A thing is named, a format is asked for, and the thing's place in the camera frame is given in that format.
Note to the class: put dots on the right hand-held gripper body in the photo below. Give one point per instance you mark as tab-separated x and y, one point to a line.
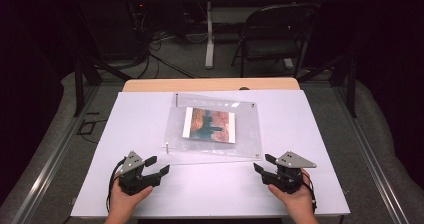
286	179

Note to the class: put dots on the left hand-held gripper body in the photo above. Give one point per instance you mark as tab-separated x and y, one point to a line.
133	180

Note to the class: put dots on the clear acrylic photo frame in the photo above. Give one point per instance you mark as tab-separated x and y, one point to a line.
243	120

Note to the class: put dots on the painting print card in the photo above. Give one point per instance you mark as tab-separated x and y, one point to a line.
209	125

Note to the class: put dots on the person's left hand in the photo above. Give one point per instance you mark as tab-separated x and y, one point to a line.
125	202

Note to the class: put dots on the person's right hand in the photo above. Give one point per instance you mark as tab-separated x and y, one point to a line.
300	200

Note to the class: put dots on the white table cover sheet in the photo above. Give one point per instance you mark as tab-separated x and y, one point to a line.
140	124

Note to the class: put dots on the wooden table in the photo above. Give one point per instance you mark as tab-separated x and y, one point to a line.
206	84

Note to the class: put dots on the black folding chair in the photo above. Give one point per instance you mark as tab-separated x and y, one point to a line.
273	47

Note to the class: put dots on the white desk leg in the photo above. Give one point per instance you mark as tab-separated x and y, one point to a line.
209	44

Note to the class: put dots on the dark computer tower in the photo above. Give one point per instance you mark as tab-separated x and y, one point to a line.
138	24

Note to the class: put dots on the grey desk panel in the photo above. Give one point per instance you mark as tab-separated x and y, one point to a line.
233	15

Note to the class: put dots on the aluminium floor rail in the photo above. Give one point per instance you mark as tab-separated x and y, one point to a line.
373	164
50	164

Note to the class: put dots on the black metal frame post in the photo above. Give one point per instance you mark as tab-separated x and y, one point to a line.
78	87
351	87

